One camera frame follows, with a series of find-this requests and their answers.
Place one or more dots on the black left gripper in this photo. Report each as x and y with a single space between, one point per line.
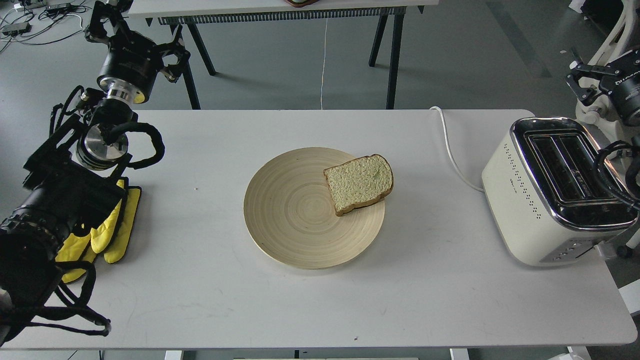
135 61

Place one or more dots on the cream and chrome toaster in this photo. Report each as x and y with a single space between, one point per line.
545 200

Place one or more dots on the background table with black legs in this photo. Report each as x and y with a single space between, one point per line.
191 13

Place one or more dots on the yellow glove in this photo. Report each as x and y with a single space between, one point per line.
112 237

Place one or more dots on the round bamboo plate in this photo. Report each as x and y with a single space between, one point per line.
290 215

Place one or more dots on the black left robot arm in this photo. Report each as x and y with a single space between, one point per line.
73 179

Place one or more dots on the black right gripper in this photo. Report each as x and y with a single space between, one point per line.
625 92

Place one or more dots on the slice of brown-crust bread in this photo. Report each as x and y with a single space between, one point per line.
358 183

